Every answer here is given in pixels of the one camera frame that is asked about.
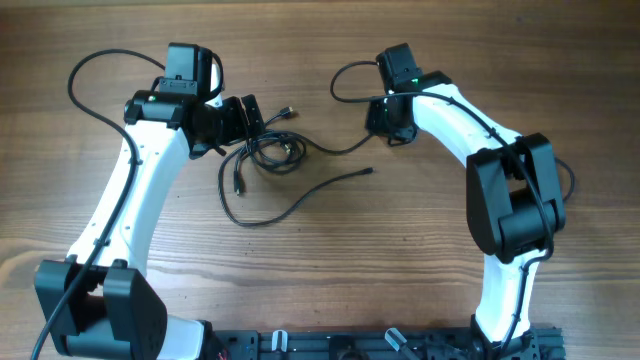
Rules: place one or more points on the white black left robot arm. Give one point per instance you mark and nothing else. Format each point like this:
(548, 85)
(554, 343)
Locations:
(97, 301)

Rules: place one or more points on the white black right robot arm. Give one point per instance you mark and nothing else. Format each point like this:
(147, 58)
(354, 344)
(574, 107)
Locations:
(514, 203)

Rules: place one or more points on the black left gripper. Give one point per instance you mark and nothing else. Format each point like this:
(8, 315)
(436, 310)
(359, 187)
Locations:
(238, 127)

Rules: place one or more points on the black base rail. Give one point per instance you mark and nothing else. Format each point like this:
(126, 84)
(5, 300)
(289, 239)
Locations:
(434, 344)

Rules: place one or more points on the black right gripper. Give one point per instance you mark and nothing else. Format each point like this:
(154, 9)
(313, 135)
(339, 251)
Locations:
(372, 121)

